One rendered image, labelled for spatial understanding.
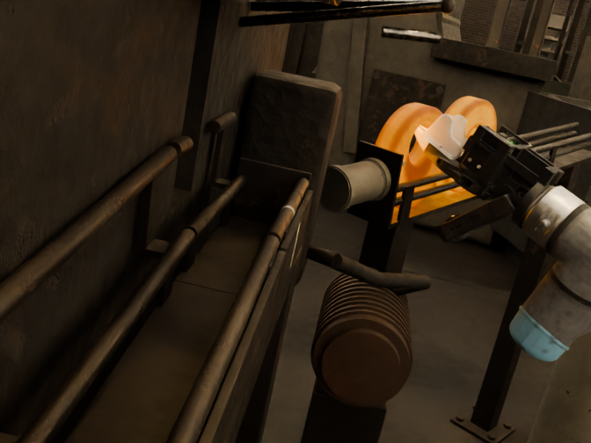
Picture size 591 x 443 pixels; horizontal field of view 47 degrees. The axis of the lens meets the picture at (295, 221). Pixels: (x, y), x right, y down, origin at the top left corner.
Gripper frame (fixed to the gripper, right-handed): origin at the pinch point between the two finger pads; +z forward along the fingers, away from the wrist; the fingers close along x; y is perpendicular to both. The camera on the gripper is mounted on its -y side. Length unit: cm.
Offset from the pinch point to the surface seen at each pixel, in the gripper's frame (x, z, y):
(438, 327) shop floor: -105, 13, -82
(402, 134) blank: 6.4, -1.1, 0.8
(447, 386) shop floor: -74, -8, -75
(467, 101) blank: -12.1, 1.8, 4.9
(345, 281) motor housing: 8.6, -6.1, -21.1
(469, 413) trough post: -65, -18, -71
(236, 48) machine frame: 38.5, 2.1, 8.5
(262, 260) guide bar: 53, -22, 4
